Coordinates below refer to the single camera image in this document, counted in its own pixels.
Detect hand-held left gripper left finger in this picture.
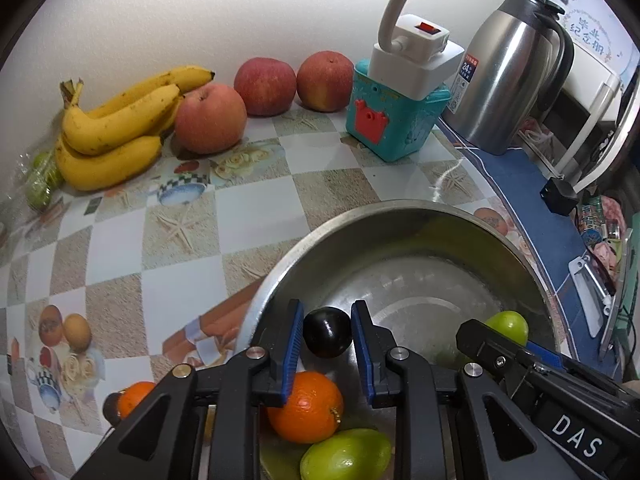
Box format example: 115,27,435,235
72,299,305,480

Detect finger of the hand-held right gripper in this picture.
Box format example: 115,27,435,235
455,318,539,392
525,341,569,364

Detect printed checkered tablecloth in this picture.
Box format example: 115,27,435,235
0,105,626,480

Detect large steel basin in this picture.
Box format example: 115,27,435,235
245,200,573,480

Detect clear plastic fruit container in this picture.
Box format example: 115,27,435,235
0,147,68,221

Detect small orange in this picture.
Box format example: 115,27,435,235
119,381,158,420

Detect white printed box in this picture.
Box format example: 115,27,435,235
560,0,628,68

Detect white cabinet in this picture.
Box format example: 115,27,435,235
530,35,640,196

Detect black power adapter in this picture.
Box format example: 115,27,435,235
539,177,578,217

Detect steel thermos jug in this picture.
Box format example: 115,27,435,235
442,0,576,156

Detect dark red apple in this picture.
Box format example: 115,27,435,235
234,57,298,117

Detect pink apple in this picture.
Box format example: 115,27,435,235
174,83,248,155

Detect red yellow apple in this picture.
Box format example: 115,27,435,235
296,50,355,113

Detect small green jujube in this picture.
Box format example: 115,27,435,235
482,310,529,348

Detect large orange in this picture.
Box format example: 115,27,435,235
266,371,345,445

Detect colourful packets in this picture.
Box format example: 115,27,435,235
575,192,631,261

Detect teal plastic toy box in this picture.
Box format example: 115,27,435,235
346,59,453,163

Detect silver phone stand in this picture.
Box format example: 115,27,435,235
569,255,616,338

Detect large green jujube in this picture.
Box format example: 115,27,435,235
299,428,392,480

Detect smartphone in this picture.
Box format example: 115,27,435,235
600,230,633,361

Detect white plastic bag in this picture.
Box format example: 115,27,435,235
520,120,556,161

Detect large dark plum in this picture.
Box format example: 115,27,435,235
303,307,353,359

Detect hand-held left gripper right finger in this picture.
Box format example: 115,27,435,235
350,300,551,480

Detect yellow banana bunch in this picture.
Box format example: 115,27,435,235
54,64,217,192

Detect white power strip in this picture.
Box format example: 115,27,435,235
370,13,466,101

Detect small green fruit in container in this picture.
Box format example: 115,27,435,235
25,175,63,211
32,152,58,176

